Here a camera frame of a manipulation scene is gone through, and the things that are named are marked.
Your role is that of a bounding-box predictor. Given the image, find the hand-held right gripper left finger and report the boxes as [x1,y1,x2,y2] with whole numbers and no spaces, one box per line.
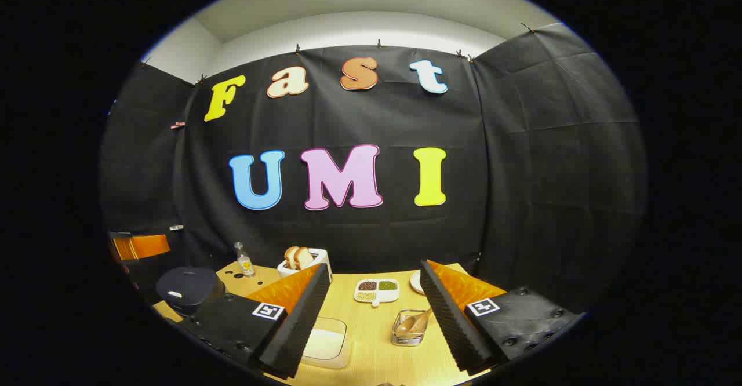
[177,263,332,380]

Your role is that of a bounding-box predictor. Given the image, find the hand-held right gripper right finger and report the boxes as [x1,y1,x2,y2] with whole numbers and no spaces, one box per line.
[420,260,583,375]

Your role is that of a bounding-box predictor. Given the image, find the clear box of rice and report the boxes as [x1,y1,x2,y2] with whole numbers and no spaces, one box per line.
[300,316,352,369]

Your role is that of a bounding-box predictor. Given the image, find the metal wire chopstick holder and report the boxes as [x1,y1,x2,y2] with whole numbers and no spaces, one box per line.
[391,309,430,347]

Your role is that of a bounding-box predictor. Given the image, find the wooden spoon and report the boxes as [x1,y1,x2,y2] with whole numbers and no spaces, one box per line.
[395,308,433,336]

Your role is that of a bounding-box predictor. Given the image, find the dark grey rice cooker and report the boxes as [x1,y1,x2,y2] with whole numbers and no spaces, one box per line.
[155,267,227,317]

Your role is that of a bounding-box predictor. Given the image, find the white toaster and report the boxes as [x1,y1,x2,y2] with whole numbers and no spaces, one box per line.
[277,248,333,283]

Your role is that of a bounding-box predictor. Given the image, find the small glass bottle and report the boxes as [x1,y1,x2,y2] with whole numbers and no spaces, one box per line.
[234,242,256,277]

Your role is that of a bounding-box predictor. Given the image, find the white divided bean dish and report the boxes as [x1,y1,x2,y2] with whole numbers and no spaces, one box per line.
[354,279,401,307]

